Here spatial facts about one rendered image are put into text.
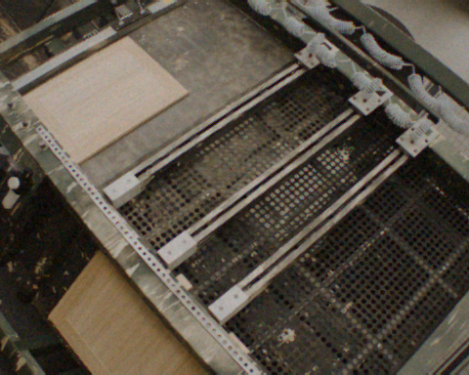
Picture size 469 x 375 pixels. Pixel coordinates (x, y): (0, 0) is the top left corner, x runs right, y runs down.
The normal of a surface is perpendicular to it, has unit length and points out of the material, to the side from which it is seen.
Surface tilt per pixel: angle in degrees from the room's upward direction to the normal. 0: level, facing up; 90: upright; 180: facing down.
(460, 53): 90
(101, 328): 90
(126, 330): 90
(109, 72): 52
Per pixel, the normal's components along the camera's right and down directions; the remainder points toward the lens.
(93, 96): 0.08, -0.52
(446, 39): -0.49, -0.18
